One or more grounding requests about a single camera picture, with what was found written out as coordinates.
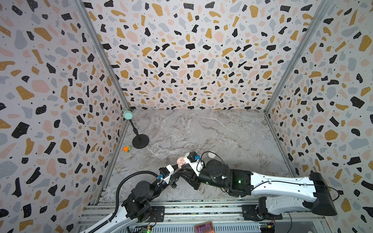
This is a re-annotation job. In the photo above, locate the white earbud charging case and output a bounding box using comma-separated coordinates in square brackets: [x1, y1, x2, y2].
[208, 152, 216, 159]

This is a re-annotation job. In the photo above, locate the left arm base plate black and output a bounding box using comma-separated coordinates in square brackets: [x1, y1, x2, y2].
[126, 206, 165, 223]

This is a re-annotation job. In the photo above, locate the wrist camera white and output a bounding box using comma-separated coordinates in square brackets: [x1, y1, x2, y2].
[184, 151, 204, 177]
[157, 165, 174, 184]

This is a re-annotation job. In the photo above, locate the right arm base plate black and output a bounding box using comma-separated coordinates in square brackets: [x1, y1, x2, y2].
[241, 197, 283, 221]

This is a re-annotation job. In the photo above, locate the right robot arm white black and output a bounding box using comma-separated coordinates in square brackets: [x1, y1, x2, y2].
[177, 157, 337, 218]

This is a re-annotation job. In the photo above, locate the small orange green toy car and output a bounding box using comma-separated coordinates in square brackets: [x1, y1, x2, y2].
[123, 146, 131, 152]

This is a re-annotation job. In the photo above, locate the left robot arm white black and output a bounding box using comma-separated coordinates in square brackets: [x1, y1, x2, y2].
[82, 165, 179, 233]

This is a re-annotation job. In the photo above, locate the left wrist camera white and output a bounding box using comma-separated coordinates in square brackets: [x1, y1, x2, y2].
[157, 165, 174, 184]

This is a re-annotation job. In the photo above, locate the pink circuit board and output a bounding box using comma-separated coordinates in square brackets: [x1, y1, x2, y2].
[194, 221, 215, 233]

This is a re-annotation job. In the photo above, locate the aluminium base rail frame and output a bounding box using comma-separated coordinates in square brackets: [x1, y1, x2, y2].
[78, 199, 331, 233]

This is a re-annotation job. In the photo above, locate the black corrugated cable conduit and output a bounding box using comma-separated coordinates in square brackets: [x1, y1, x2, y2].
[87, 170, 159, 233]

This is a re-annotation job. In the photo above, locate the pink earbud charging case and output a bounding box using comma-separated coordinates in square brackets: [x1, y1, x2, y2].
[177, 157, 185, 168]

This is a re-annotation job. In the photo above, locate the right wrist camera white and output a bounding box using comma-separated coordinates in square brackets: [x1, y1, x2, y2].
[184, 151, 204, 177]

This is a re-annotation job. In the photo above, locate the green microphone on black stand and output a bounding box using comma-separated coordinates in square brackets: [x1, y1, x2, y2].
[123, 110, 150, 149]

